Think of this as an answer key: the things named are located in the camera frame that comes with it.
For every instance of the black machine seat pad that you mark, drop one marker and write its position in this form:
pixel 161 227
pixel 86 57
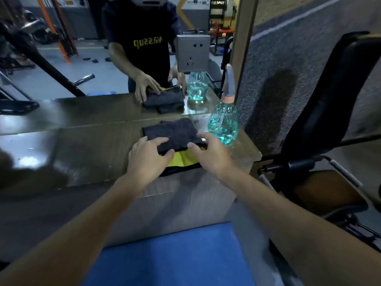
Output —
pixel 324 190

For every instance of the person's right forearm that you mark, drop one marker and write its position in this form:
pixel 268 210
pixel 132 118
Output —
pixel 297 229

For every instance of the person's left hand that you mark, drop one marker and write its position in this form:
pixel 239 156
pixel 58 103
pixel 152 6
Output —
pixel 146 163

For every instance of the wood grain side panel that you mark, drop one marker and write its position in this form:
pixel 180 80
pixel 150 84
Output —
pixel 244 41

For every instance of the wall mirror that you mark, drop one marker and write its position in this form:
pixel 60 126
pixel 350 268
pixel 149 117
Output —
pixel 89 74

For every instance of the person's left forearm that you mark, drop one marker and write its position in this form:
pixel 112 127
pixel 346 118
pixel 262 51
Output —
pixel 74 235

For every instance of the person's right hand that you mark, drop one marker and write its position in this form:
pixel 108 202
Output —
pixel 215 159

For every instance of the grey wall socket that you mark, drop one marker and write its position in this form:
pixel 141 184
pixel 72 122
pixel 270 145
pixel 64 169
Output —
pixel 193 53

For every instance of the clear blue spray bottle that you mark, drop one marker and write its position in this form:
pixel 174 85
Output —
pixel 223 122

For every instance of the grey and yellow cleaning cloth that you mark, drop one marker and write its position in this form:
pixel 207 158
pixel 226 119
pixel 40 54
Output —
pixel 175 132

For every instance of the blue padded bench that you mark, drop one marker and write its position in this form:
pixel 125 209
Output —
pixel 178 259

